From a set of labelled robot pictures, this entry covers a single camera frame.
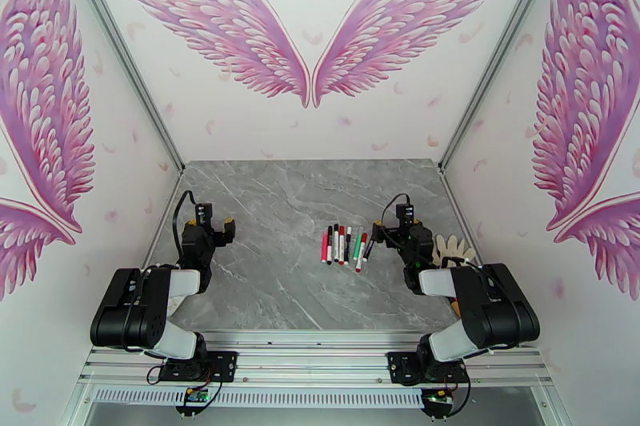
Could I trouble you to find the cream work glove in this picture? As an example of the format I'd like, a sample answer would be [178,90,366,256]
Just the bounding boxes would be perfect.
[432,233,477,269]

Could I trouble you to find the left small circuit board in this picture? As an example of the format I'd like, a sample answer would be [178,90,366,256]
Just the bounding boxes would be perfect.
[174,388,211,416]

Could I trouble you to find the small circuit board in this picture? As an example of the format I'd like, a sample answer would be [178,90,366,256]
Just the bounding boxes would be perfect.
[174,388,211,416]
[421,388,457,419]

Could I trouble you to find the right small circuit board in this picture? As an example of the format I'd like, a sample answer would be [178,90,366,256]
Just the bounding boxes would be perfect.
[421,388,457,419]

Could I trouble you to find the white perforated strip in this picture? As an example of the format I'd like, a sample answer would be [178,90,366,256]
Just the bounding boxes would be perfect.
[92,387,426,409]

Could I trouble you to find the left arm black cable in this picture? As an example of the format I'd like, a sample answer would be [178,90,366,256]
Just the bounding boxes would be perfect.
[170,189,198,271]

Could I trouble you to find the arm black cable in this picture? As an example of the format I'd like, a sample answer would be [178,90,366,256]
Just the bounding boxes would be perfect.
[170,189,198,271]
[381,193,412,247]

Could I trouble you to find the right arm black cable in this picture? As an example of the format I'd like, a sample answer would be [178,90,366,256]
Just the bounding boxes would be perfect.
[381,193,412,247]

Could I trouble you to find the aluminium table edge rail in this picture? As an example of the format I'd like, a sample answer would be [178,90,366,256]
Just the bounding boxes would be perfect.
[139,170,187,271]
[438,170,483,266]

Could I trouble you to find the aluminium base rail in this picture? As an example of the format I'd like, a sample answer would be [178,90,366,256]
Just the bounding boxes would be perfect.
[77,331,556,387]

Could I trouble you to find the aluminium corner post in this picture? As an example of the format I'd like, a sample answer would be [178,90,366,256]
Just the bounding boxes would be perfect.
[54,0,187,175]
[438,0,571,175]

